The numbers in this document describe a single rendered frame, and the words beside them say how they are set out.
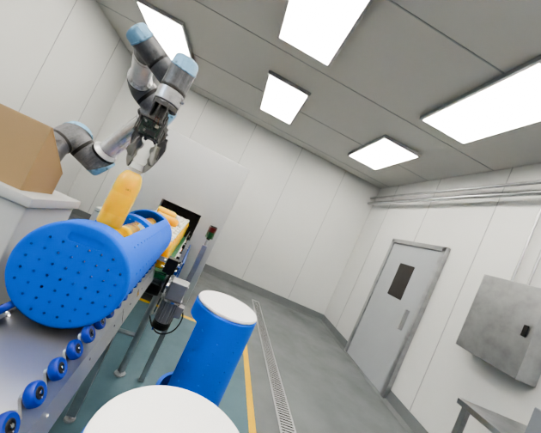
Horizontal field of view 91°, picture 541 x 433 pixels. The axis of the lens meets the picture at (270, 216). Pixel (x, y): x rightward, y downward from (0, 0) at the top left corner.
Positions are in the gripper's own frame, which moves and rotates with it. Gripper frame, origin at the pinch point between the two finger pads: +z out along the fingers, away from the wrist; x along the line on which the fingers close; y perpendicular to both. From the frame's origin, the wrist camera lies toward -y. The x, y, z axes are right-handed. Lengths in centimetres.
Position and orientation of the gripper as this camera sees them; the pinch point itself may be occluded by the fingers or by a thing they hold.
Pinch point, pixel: (137, 165)
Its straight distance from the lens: 91.3
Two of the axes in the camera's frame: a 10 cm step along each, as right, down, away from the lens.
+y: 2.3, 0.6, -9.7
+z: -4.3, 9.0, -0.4
